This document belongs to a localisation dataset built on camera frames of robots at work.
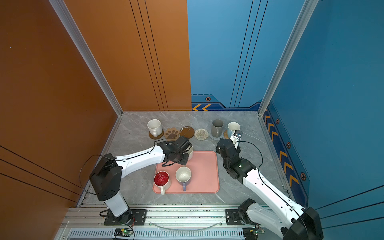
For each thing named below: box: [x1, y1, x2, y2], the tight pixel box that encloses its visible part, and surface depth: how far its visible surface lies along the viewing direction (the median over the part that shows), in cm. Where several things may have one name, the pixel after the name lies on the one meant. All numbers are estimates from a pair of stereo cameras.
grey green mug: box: [211, 119, 224, 139], surface depth 100 cm
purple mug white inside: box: [175, 166, 192, 192], surface depth 82 cm
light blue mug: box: [227, 121, 241, 139], surface depth 101 cm
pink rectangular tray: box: [152, 150, 220, 194], surface depth 85 cm
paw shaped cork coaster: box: [164, 127, 180, 142], surface depth 108 cm
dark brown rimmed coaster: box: [179, 126, 195, 139], surface depth 111 cm
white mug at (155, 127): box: [147, 119, 163, 138], surface depth 102 cm
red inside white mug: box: [153, 170, 172, 196], surface depth 81 cm
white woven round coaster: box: [194, 128, 209, 141], surface depth 108 cm
